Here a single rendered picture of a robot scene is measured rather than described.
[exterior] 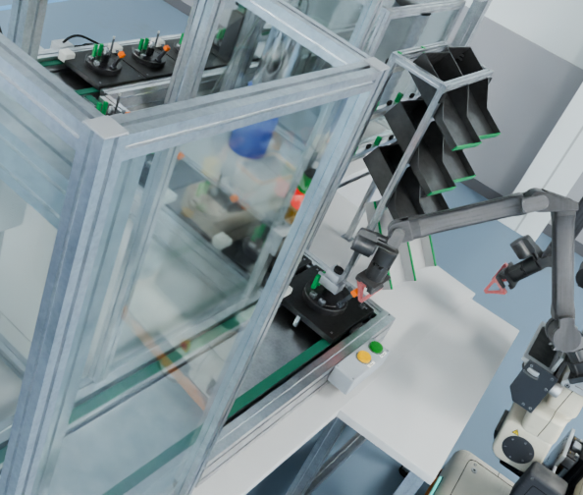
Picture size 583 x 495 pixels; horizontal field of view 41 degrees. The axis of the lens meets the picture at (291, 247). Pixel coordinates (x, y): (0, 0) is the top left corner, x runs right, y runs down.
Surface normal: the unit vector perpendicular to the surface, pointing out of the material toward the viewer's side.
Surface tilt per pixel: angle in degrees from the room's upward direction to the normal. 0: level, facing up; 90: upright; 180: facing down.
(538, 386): 90
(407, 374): 0
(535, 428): 90
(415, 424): 0
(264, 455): 0
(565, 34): 90
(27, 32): 90
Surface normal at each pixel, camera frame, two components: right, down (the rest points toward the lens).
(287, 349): 0.34, -0.76
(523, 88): -0.49, 0.36
